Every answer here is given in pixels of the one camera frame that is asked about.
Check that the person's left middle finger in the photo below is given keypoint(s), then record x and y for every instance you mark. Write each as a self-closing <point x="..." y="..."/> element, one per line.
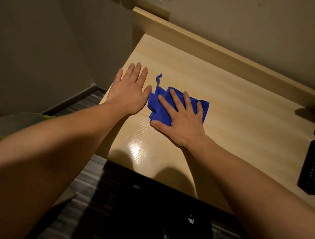
<point x="135" y="71"/>

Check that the person's right hand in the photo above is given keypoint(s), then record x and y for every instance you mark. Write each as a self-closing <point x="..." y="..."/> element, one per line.
<point x="185" y="126"/>

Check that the person's right middle finger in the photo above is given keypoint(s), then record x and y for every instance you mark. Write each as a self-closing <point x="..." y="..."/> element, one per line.
<point x="177" y="100"/>

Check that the bin with translucent bag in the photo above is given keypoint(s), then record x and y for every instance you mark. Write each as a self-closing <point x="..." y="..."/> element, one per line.
<point x="17" y="123"/>

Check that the person's right forearm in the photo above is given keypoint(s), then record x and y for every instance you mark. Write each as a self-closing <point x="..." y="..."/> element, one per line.
<point x="255" y="198"/>

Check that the black shoe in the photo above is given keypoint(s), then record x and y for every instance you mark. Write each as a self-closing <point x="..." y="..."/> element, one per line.
<point x="189" y="228"/>

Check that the person's left forearm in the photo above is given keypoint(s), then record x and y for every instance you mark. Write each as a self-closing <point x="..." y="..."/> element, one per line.
<point x="47" y="152"/>

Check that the blue cleaning cloth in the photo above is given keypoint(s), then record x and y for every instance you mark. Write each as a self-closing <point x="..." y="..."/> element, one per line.
<point x="158" y="107"/>

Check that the person's right little finger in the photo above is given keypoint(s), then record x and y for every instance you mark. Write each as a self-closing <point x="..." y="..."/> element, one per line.
<point x="200" y="109"/>

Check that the person's left hand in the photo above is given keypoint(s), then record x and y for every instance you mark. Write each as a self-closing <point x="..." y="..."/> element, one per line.
<point x="126" y="93"/>

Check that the person's right thumb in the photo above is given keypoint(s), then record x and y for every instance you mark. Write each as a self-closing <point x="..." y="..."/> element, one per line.
<point x="159" y="125"/>

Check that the black remote control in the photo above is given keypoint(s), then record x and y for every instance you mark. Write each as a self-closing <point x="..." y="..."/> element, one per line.
<point x="312" y="167"/>

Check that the person's left thumb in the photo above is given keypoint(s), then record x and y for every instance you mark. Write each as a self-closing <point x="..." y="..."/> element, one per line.
<point x="147" y="92"/>

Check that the person's left little finger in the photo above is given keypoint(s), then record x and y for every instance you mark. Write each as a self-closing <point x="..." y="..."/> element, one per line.
<point x="118" y="75"/>

